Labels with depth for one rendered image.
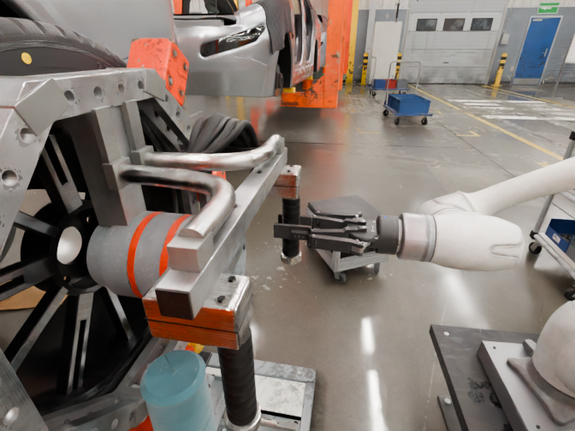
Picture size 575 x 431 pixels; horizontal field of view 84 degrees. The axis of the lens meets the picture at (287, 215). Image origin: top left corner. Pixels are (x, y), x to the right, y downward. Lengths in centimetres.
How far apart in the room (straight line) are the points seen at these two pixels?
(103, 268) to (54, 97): 24
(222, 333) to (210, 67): 277
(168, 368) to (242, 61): 270
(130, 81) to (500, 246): 63
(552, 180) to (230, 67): 257
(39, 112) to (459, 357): 116
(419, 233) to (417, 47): 1321
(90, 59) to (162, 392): 49
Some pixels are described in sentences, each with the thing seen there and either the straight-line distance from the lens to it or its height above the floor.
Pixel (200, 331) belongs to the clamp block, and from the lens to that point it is 32.
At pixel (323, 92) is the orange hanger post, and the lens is 408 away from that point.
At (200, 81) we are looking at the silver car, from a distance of 303.
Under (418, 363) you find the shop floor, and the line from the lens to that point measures 154.
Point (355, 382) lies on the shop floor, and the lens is 142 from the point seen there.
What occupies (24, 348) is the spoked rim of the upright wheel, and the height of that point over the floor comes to 79.
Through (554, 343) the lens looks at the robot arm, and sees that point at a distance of 103.
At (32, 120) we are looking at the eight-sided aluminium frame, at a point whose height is 109.
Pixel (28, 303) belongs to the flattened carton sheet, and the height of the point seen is 1.
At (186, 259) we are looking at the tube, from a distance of 28.
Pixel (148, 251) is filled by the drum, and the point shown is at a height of 89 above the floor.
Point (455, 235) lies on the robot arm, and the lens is 62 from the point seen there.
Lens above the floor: 115
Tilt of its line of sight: 27 degrees down
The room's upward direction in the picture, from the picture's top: straight up
